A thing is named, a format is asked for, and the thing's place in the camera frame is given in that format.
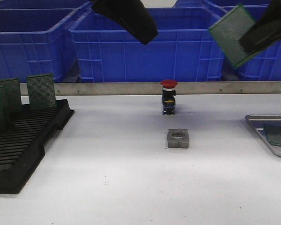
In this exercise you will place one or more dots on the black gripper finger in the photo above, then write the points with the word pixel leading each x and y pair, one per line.
pixel 131 15
pixel 265 31

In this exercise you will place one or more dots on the green perforated circuit board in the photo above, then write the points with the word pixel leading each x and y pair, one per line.
pixel 231 27
pixel 273 134

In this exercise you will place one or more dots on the silver metal tray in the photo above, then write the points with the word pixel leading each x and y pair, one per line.
pixel 256 122

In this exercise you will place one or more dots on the rear right green circuit board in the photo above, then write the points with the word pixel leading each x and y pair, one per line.
pixel 41 92

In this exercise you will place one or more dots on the rear left green circuit board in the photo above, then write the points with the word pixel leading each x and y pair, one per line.
pixel 12 88

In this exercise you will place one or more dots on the black slotted board rack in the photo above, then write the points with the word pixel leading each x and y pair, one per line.
pixel 22 143

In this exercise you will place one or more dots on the right blue plastic crate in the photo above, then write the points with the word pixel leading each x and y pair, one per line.
pixel 265 66

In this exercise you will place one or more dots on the blue plastic crate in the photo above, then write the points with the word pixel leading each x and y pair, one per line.
pixel 36 41
pixel 183 50
pixel 265 66

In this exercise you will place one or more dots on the far right blue crate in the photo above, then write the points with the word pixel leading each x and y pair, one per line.
pixel 219 3

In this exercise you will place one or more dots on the centre blue plastic crate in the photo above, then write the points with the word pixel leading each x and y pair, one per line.
pixel 183 50

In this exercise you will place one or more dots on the red emergency stop button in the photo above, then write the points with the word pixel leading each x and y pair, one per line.
pixel 168 96

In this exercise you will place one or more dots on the left blue plastic crate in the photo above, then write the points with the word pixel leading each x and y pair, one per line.
pixel 36 41

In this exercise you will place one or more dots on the far left blue crate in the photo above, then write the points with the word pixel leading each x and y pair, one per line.
pixel 44 4

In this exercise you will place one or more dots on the grey metal clamp block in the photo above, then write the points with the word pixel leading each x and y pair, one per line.
pixel 178 138

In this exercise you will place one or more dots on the metal table edge rail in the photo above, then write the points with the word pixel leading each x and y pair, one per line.
pixel 155 88

